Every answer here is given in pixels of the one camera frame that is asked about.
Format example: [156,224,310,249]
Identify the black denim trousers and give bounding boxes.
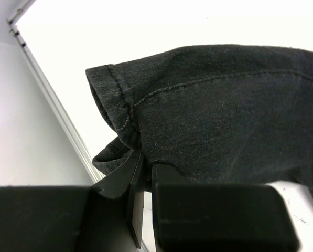
[85,45,313,192]

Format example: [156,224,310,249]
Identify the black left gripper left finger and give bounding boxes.
[88,150,144,248]

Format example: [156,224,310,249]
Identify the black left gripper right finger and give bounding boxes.
[152,163,190,189]

